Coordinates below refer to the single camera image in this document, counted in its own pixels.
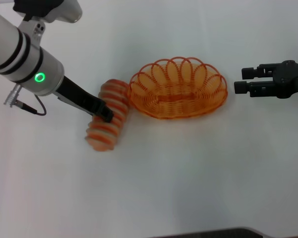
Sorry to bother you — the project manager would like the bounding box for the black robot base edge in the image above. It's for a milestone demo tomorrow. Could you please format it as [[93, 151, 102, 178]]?
[[149, 226, 273, 238]]

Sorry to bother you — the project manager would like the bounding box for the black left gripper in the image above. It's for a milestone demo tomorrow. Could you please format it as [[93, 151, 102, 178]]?
[[55, 75, 115, 123]]

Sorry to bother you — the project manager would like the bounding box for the dark red cable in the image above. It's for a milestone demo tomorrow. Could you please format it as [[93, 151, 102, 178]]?
[[3, 84, 48, 117]]

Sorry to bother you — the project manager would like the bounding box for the orange plastic wire basket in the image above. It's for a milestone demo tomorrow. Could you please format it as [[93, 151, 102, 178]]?
[[127, 56, 228, 120]]

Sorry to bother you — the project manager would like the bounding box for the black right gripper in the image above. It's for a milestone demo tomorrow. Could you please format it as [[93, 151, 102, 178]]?
[[233, 59, 298, 100]]

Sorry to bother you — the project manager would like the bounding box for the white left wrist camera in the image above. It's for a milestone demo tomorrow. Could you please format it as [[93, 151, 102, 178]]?
[[13, 0, 83, 25]]

